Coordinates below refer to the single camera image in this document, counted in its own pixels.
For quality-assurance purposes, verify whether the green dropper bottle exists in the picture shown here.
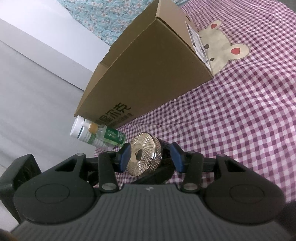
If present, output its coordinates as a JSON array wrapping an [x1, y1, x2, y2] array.
[[81, 121, 126, 151]]

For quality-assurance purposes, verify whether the gold lid cosmetic jar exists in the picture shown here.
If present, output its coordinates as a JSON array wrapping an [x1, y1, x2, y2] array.
[[126, 132, 174, 177]]

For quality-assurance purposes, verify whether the white supplement bottle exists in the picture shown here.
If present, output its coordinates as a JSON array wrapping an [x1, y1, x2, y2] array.
[[70, 115, 115, 151]]

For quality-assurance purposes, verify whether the purple checkered tablecloth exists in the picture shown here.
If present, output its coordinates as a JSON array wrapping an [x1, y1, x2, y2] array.
[[93, 0, 296, 203]]

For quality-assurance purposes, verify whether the large cardboard box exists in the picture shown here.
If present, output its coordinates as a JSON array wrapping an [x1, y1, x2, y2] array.
[[75, 1, 213, 128]]

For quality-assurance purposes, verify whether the bear patch applique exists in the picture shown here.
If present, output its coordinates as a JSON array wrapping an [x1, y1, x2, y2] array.
[[198, 20, 250, 75]]

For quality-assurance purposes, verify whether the teal floral hanging cloth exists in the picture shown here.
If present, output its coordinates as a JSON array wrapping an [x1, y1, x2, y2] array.
[[58, 0, 193, 46]]

